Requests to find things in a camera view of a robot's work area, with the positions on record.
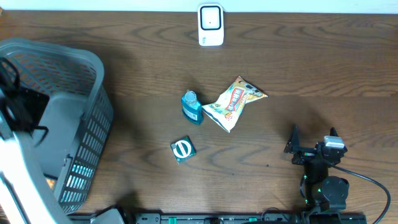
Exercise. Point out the grey plastic shopping basket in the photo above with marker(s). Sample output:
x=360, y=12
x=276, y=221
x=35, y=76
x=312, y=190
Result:
x=78, y=115

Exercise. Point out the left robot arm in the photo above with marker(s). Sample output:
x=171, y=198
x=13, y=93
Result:
x=25, y=195

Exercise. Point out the blue mouthwash bottle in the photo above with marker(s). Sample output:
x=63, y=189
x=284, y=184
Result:
x=191, y=107

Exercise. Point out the green square box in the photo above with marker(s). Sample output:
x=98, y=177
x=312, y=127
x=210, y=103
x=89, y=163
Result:
x=183, y=149

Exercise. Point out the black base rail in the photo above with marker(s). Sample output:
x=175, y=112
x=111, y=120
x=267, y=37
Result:
x=156, y=218

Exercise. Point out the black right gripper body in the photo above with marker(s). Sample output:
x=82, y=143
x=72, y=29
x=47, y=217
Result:
x=305, y=155

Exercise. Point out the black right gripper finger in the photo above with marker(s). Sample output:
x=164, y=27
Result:
x=333, y=132
x=293, y=142

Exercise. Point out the orange tissue packet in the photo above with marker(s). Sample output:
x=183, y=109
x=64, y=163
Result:
x=51, y=183

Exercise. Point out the yellow wet wipes pack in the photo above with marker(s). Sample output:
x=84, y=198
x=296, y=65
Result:
x=226, y=110

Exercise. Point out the white barcode scanner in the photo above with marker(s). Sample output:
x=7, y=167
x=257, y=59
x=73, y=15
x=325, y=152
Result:
x=210, y=25

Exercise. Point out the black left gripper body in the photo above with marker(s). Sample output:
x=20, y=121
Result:
x=22, y=106

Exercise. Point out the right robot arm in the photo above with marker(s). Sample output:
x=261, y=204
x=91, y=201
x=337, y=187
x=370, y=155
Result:
x=325, y=195

